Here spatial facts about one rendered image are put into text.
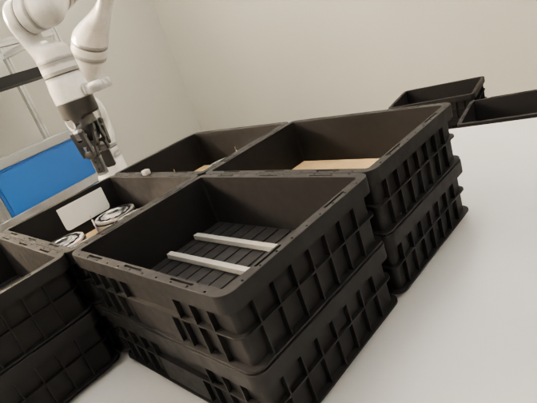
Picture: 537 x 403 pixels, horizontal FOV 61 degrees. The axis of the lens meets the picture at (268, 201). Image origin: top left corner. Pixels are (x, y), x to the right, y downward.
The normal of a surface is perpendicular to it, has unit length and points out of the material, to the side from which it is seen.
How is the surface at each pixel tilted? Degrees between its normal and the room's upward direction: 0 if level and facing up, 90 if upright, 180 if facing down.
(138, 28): 90
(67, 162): 90
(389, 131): 90
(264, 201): 90
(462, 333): 0
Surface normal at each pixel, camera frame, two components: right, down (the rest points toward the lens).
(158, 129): 0.80, -0.05
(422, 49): -0.51, 0.47
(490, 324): -0.31, -0.88
